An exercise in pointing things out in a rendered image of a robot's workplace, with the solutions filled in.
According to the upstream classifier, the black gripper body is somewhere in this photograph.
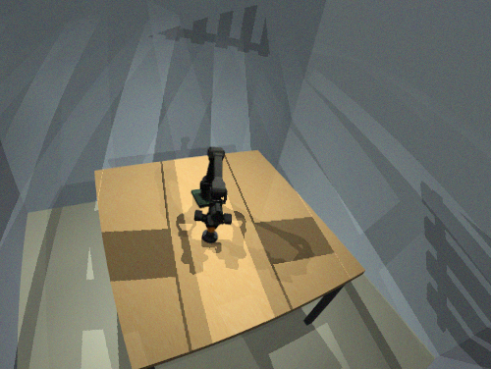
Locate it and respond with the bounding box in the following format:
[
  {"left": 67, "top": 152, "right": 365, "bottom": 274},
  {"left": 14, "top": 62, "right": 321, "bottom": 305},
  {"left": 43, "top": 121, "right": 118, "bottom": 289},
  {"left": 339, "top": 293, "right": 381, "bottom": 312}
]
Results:
[{"left": 194, "top": 210, "right": 232, "bottom": 226}]

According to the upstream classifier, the black round pedestal with silver shaft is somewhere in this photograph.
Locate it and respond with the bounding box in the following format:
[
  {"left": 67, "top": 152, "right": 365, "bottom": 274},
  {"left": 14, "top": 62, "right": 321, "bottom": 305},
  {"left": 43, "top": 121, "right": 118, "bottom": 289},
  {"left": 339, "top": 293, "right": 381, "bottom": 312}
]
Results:
[{"left": 202, "top": 230, "right": 218, "bottom": 243}]

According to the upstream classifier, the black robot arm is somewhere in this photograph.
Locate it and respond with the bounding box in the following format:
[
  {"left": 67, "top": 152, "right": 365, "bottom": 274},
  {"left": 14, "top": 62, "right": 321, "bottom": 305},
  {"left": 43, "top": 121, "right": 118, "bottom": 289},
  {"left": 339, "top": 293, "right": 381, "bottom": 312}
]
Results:
[{"left": 199, "top": 146, "right": 228, "bottom": 228}]

